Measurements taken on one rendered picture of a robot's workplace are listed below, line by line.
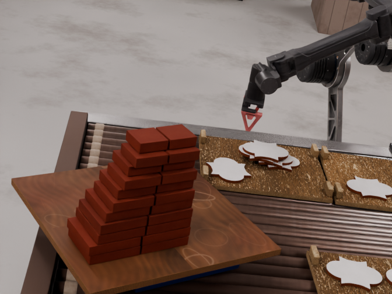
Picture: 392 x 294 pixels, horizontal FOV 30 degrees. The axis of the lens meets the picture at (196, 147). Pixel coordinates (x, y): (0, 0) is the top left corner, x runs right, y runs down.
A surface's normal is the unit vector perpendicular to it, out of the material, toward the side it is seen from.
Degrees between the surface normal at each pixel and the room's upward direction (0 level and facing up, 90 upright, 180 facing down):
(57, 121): 0
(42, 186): 0
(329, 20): 90
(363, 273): 0
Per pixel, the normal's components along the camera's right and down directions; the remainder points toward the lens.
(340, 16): -0.07, 0.43
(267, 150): 0.15, -0.89
